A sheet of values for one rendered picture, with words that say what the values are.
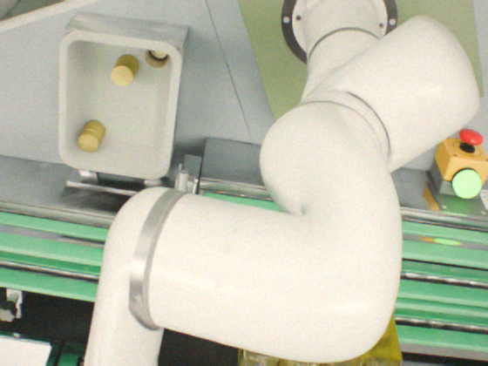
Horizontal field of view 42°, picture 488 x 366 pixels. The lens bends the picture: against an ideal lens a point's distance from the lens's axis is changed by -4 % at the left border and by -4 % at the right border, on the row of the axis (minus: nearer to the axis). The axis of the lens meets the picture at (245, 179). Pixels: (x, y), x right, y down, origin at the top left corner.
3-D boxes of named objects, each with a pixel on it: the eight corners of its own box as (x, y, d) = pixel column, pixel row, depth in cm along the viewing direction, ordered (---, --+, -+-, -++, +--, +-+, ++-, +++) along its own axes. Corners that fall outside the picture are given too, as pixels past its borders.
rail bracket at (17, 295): (21, 281, 109) (-5, 338, 98) (19, 251, 106) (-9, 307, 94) (44, 285, 110) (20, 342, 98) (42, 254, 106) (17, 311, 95)
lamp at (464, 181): (447, 189, 102) (451, 199, 100) (456, 165, 100) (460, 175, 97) (473, 193, 103) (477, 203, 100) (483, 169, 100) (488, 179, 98)
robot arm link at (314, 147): (240, 85, 47) (157, 123, 34) (430, 118, 44) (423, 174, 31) (220, 260, 51) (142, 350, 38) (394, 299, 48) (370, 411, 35)
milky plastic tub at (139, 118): (71, 138, 108) (57, 166, 101) (76, 10, 96) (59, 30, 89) (174, 153, 109) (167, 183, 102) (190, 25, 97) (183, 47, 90)
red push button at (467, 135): (457, 155, 101) (464, 137, 99) (451, 143, 104) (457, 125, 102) (480, 159, 101) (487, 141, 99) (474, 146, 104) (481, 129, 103)
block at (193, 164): (174, 201, 107) (168, 227, 101) (180, 152, 102) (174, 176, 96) (196, 205, 107) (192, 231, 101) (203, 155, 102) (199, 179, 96)
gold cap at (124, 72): (117, 52, 98) (111, 64, 94) (139, 55, 98) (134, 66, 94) (115, 73, 100) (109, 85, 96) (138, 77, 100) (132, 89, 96)
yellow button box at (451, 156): (429, 169, 109) (437, 193, 103) (442, 131, 105) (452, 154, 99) (466, 175, 110) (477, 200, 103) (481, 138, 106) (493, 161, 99)
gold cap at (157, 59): (172, 65, 94) (175, 54, 98) (165, 43, 92) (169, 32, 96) (148, 71, 95) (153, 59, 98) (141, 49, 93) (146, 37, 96)
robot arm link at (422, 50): (240, 136, 48) (427, 6, 42) (307, 90, 70) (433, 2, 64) (313, 242, 49) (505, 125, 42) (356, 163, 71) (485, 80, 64)
